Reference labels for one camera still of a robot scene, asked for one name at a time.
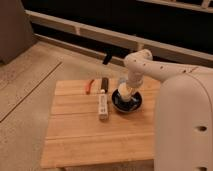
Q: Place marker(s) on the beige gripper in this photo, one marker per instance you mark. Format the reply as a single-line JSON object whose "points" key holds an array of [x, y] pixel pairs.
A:
{"points": [[134, 79]]}

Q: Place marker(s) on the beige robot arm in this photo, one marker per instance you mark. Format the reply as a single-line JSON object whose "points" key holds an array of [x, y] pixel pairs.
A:
{"points": [[183, 112]]}

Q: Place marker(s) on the dark ceramic bowl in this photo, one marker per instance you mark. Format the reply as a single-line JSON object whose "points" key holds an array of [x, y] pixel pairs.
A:
{"points": [[126, 106]]}

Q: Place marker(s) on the dark brown block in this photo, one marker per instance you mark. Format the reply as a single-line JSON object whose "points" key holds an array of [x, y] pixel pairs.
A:
{"points": [[104, 85]]}

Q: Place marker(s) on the wooden board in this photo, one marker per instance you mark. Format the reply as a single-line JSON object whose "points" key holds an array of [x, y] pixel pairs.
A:
{"points": [[77, 137]]}

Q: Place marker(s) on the brown sofa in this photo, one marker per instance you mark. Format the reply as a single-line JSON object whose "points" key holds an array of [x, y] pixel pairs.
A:
{"points": [[16, 33]]}

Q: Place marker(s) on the black bracket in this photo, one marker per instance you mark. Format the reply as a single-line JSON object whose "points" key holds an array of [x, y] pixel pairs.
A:
{"points": [[107, 58]]}

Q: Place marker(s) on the white shelf frame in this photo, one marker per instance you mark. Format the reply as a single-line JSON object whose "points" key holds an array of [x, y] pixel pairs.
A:
{"points": [[119, 27]]}

